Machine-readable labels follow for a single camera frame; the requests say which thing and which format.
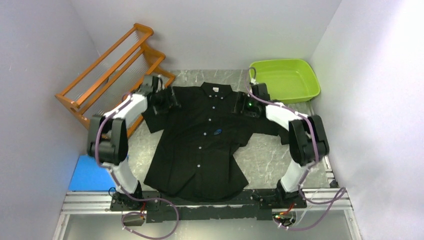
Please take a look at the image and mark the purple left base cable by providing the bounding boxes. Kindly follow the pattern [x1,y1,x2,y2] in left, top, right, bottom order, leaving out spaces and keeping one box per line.
[110,197,180,240]

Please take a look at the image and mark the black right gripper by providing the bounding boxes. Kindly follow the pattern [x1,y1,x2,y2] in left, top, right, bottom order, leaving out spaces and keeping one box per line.
[231,91,259,118]

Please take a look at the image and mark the green plastic basin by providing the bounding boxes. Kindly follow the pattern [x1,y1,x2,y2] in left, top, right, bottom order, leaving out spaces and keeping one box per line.
[249,58,321,104]

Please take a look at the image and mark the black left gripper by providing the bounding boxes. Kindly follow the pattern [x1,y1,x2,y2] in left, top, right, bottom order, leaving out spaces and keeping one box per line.
[154,85,181,115]

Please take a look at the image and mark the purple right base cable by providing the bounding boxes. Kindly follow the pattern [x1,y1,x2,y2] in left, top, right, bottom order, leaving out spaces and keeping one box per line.
[273,185,347,232]

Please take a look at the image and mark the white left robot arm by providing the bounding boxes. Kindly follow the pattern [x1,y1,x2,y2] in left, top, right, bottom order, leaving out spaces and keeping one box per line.
[87,75,181,210]

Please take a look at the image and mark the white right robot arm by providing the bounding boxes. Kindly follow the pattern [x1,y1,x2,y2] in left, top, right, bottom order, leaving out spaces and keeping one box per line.
[233,83,330,208]

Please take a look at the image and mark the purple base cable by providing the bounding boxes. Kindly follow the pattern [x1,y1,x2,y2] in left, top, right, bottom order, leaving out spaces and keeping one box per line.
[110,197,180,240]
[273,185,347,232]

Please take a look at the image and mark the aluminium frame rail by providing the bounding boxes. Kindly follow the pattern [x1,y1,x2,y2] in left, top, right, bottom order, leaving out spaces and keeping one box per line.
[53,164,362,240]

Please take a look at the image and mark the orange wooden rack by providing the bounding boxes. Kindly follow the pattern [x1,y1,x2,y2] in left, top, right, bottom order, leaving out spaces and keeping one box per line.
[55,23,176,129]

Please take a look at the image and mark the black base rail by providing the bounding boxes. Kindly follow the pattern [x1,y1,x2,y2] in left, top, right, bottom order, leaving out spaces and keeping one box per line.
[109,188,307,223]

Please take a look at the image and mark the blue foam pad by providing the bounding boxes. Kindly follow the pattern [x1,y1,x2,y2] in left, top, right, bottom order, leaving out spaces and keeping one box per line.
[68,155,115,192]

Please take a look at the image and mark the black button shirt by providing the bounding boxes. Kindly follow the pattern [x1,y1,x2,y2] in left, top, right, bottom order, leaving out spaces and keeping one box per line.
[142,82,288,202]

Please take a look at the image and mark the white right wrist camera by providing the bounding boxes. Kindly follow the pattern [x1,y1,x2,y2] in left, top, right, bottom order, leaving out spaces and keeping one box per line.
[249,74,259,86]

